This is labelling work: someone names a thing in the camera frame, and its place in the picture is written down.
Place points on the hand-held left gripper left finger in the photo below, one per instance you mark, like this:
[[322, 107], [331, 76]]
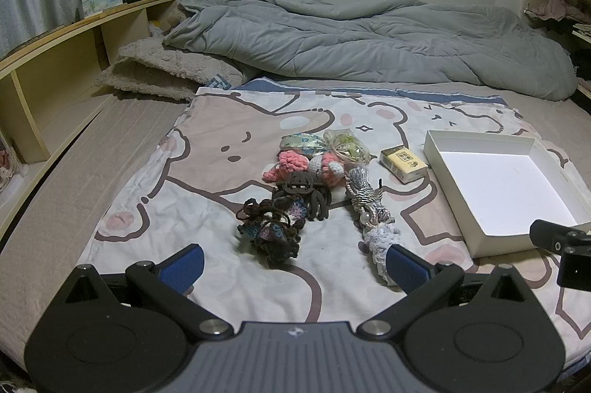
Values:
[[184, 269]]

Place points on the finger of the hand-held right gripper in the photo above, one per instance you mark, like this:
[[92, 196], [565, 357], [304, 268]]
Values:
[[551, 233]]

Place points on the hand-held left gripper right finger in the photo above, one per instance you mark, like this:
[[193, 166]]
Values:
[[406, 269]]

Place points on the grey lace scrunchie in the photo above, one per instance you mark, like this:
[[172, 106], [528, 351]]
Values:
[[378, 241]]

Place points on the white cardboard box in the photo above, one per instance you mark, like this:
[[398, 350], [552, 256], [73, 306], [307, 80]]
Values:
[[508, 185]]

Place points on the dark crochet scrunchie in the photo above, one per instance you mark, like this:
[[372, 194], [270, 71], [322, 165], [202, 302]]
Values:
[[272, 231]]

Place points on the clear bag with green contents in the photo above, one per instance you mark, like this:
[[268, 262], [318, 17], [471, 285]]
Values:
[[349, 148]]

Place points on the pink crochet doll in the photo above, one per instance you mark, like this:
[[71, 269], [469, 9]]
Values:
[[293, 162]]

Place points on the small yellow box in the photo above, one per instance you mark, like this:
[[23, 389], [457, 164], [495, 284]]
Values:
[[404, 163]]

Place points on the brown hair claw clip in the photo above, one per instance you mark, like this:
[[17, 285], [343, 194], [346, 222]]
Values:
[[300, 186]]

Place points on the bear print blanket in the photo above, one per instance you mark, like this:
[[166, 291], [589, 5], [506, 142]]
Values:
[[207, 134]]

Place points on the floral fabric pouch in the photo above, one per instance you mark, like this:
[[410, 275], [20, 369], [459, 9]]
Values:
[[300, 140]]

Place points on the beige fleece blanket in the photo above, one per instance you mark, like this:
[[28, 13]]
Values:
[[161, 70]]

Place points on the pile of clothes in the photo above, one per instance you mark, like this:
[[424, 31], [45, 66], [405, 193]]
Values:
[[558, 9]]

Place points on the grey duvet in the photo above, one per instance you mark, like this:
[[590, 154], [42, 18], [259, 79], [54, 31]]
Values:
[[369, 42]]

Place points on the light wooden shelf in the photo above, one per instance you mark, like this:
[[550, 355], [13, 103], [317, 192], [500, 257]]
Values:
[[55, 65]]

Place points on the tissue box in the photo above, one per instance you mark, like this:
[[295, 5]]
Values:
[[101, 3]]

